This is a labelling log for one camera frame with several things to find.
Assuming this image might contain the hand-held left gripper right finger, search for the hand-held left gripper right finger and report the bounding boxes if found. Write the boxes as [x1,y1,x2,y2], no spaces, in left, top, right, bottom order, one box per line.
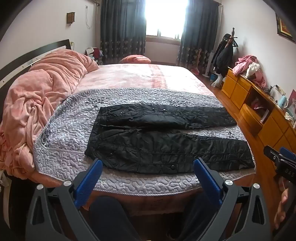
[193,158,275,241]

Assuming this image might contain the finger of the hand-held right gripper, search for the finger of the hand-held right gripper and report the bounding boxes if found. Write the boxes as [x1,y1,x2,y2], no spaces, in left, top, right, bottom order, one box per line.
[264,145,284,163]
[280,147,296,161]

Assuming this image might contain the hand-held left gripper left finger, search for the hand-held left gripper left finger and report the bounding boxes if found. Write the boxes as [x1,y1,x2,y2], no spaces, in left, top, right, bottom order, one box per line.
[25,159,103,241]

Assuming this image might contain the black quilted pants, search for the black quilted pants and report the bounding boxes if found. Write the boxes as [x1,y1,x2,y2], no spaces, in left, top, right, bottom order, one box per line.
[84,103,255,175]

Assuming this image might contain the person's right hand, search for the person's right hand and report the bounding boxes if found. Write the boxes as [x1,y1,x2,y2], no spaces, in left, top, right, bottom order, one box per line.
[274,187,290,230]

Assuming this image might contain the person's right leg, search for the person's right leg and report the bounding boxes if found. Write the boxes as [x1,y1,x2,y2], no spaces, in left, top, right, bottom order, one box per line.
[166,193,216,241]

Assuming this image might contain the person's leg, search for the person's leg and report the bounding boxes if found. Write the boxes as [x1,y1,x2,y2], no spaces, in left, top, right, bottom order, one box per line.
[166,193,216,241]
[88,196,142,241]

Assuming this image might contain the person's left leg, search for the person's left leg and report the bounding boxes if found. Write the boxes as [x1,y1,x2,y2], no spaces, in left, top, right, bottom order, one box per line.
[88,196,142,241]

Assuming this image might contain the light blue kettle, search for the light blue kettle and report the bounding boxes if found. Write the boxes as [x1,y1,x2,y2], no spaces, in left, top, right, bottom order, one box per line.
[277,95,289,110]

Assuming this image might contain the grey quilted bedspread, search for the grey quilted bedspread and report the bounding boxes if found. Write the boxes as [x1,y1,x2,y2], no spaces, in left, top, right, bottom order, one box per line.
[32,88,256,197]

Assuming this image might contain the pink framed photo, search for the pink framed photo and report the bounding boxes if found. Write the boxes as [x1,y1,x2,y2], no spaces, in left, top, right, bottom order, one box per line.
[288,90,296,110]

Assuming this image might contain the yellow wooden cabinet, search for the yellow wooden cabinet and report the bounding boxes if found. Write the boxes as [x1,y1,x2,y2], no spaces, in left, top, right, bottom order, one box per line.
[221,67,296,160]

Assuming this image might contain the white plastic bag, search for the white plastic bag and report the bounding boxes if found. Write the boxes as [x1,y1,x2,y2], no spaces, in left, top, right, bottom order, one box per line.
[210,74,224,88]

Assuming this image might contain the pink clothes pile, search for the pink clothes pile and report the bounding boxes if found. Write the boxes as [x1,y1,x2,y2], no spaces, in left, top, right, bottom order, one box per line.
[232,55,267,88]

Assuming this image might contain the pink fleece blanket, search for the pink fleece blanket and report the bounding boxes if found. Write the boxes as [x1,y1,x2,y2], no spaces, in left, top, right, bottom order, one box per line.
[0,49,99,176]

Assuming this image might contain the dark hanging coat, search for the dark hanging coat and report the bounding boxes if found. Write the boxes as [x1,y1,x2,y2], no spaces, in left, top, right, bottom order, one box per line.
[212,34,233,77]

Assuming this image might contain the bed with pink sheet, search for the bed with pink sheet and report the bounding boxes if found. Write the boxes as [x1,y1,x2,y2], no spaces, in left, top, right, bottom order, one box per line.
[30,63,257,218]

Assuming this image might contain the pink broom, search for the pink broom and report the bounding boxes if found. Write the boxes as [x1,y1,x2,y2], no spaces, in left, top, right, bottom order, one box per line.
[191,48,202,75]

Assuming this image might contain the wooden coat rack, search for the wooden coat rack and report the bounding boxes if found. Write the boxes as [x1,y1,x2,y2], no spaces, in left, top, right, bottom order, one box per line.
[225,27,238,48]

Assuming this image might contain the colourful clutter pile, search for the colourful clutter pile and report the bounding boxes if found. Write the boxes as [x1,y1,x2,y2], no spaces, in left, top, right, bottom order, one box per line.
[84,46,104,66]

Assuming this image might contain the pink pillow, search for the pink pillow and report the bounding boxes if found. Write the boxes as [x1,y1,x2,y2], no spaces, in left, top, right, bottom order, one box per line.
[119,55,151,64]

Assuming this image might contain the dark wooden headboard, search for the dark wooden headboard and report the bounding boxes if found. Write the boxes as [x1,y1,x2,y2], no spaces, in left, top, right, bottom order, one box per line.
[0,38,71,93]

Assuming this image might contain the dark patterned curtain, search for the dark patterned curtain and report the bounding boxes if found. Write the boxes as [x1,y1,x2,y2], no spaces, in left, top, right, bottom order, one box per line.
[177,0,219,69]
[100,0,147,65]

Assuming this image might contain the bright window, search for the bright window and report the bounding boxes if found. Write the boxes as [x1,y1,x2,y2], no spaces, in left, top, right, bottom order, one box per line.
[144,0,188,40]

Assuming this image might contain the framed wall picture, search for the framed wall picture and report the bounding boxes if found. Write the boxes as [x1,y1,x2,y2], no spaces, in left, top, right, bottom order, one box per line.
[275,13,295,43]

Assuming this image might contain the white wall cord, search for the white wall cord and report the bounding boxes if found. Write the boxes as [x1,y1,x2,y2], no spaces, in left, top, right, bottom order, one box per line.
[84,5,92,29]

